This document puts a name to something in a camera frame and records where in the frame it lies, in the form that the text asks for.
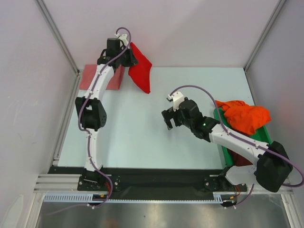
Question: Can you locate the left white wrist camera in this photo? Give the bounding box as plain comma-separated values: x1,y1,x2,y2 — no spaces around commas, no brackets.
115,33,129,46

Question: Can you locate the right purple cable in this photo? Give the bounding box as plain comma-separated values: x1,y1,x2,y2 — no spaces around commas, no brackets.
168,85,304,188

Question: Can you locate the right aluminium frame post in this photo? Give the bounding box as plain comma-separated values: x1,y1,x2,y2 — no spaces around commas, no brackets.
243,0,288,73

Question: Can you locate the aluminium frame post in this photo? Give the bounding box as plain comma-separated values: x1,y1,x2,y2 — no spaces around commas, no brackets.
243,0,288,73
34,0,80,75

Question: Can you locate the purple cable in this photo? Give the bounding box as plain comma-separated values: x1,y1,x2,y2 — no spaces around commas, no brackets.
168,85,304,188
78,27,133,178

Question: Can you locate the orange t-shirt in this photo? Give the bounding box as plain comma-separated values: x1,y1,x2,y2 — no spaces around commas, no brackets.
215,100,272,135

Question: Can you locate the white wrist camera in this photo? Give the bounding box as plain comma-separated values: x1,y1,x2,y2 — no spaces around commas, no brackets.
115,33,129,46
167,91,185,112

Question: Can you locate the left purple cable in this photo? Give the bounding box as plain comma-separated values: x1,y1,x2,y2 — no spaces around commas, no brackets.
78,27,133,178

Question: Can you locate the folded pink t-shirt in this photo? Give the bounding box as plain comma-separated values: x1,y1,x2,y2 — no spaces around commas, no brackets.
79,65,125,90

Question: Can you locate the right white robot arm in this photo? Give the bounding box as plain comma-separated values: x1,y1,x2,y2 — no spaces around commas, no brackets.
161,96,293,192

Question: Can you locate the aluminium front rail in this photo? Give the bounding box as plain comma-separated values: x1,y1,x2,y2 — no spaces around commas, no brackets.
34,174,293,194

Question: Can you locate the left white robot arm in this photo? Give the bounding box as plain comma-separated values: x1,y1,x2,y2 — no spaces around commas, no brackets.
75,34,138,174

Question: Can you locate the dark red t-shirt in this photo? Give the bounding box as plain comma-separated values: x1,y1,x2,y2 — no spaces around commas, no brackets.
228,149,252,166

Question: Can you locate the left aluminium frame post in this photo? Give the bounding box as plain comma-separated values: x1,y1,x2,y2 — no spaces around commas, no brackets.
34,0,80,75

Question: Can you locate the green plastic bin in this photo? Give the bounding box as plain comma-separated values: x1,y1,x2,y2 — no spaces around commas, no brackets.
213,108,272,167

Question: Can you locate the left aluminium side rail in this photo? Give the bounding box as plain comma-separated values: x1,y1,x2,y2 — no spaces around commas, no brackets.
49,70,83,167

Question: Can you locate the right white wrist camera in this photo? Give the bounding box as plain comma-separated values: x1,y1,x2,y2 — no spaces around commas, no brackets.
167,91,185,112

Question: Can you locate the slotted cable duct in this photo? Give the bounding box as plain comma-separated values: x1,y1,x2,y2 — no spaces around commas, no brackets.
43,193,236,204

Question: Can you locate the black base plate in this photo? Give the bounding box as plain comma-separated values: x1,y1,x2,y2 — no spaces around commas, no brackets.
48,166,247,200

